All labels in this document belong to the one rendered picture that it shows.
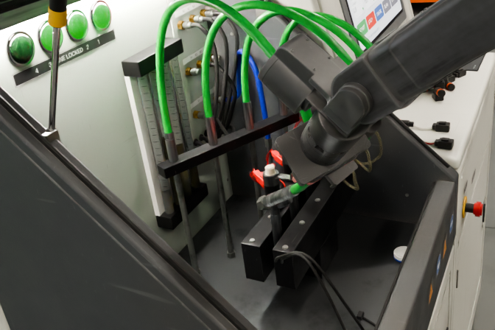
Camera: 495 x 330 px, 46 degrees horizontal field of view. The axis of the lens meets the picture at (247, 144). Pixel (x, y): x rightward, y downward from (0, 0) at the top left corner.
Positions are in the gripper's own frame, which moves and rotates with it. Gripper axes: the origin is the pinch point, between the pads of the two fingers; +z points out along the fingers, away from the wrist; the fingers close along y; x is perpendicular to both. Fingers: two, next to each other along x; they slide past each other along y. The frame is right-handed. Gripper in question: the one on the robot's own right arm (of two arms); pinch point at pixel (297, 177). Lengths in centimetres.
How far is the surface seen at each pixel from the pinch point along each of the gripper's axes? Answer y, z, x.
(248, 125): 15.0, 13.4, -10.6
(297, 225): -6.2, 11.0, -2.0
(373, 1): 24, 9, -66
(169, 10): 31.5, -10.6, 7.3
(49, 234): 13.8, 0.7, 38.5
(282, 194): -1.1, -8.1, 11.5
